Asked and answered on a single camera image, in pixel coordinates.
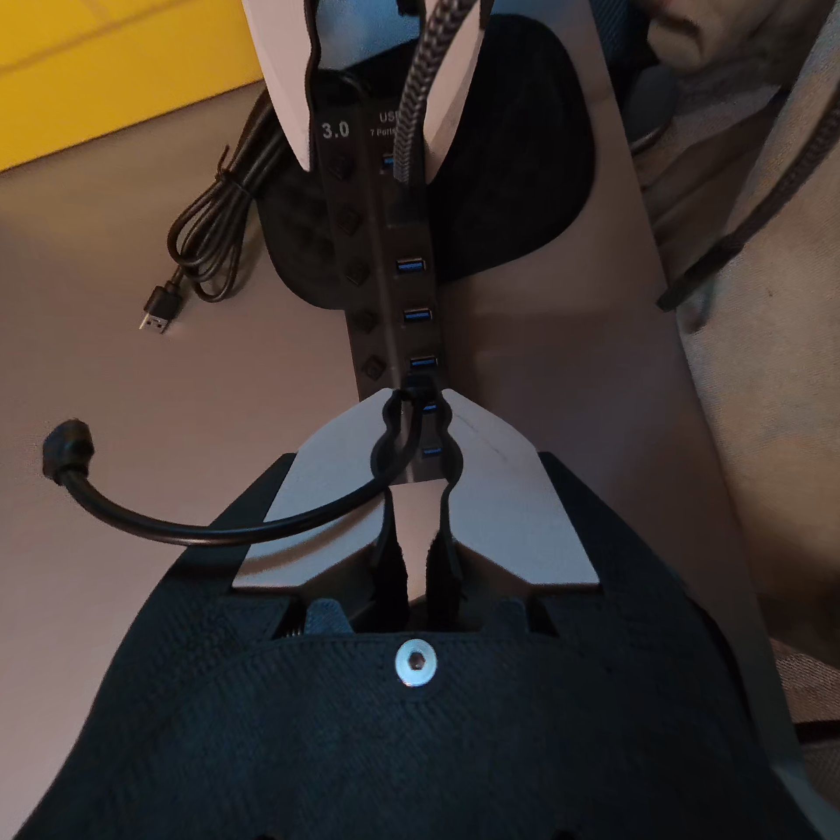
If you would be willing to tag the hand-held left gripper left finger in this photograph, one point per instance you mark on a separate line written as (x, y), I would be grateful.
(321, 479)

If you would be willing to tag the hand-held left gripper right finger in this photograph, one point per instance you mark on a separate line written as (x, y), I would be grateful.
(518, 525)

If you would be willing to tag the yellow plastic bin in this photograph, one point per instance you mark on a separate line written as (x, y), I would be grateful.
(98, 65)

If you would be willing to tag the black quilted pad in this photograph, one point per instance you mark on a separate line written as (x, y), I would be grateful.
(512, 164)

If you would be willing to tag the black usb hub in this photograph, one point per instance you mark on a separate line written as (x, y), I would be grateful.
(384, 295)

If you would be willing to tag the dark round object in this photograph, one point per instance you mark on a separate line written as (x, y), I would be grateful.
(656, 105)

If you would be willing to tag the beige cloth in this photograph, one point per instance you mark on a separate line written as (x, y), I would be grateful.
(754, 394)

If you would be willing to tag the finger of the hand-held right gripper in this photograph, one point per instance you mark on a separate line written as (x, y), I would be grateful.
(282, 59)
(459, 85)

